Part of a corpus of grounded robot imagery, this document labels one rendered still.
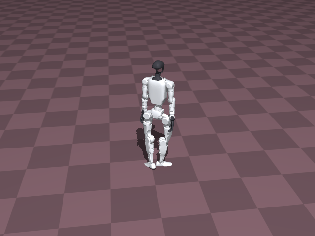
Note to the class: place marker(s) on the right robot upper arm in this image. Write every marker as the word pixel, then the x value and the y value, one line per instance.
pixel 170 85

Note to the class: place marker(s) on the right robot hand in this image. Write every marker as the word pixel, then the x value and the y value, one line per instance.
pixel 172 123

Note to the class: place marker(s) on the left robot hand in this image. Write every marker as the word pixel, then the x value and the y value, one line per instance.
pixel 142 118

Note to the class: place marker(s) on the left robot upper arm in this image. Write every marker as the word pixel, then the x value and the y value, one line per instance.
pixel 145 88

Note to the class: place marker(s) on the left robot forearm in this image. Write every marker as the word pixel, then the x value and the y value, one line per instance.
pixel 144 104

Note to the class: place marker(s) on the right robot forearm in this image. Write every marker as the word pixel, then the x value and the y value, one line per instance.
pixel 172 108

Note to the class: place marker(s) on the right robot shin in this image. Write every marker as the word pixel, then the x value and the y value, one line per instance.
pixel 162 150

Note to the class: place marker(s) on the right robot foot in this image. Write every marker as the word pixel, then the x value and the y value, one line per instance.
pixel 163 164

